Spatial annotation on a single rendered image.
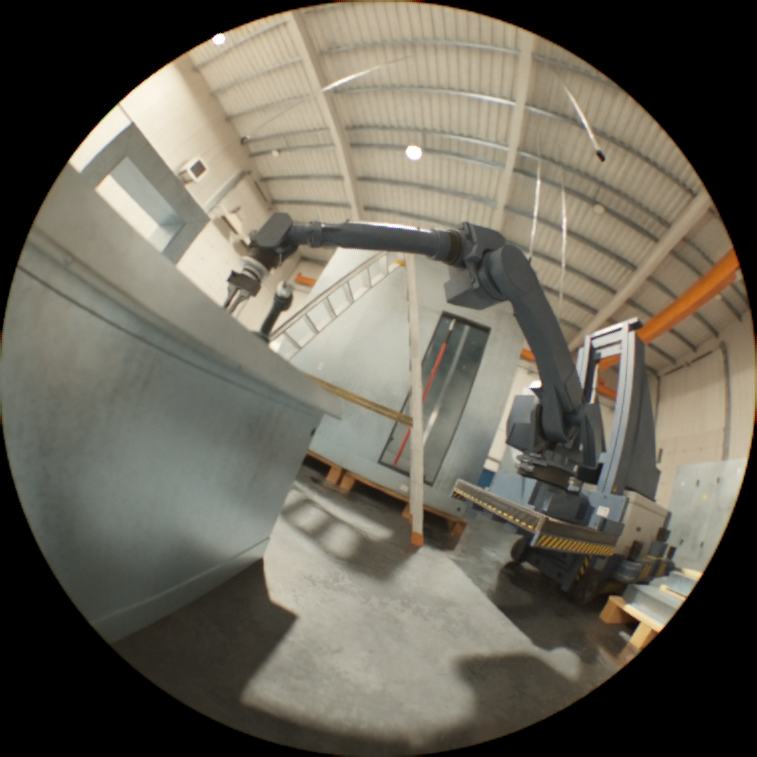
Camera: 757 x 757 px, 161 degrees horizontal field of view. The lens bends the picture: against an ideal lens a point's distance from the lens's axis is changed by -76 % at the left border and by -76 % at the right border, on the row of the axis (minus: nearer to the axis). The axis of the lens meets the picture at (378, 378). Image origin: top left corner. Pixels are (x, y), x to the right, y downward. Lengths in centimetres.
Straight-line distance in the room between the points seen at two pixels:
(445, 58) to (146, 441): 783
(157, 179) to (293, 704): 266
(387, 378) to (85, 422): 262
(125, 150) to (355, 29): 686
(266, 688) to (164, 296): 70
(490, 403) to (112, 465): 272
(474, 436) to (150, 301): 262
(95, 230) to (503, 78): 762
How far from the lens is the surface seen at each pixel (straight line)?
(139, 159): 237
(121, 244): 26
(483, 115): 802
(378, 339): 291
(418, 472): 189
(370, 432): 267
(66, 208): 25
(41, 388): 31
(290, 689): 71
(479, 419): 270
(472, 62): 769
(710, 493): 641
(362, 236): 116
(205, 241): 1177
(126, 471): 40
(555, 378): 143
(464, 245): 136
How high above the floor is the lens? 59
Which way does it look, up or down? 11 degrees up
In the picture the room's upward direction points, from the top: 25 degrees clockwise
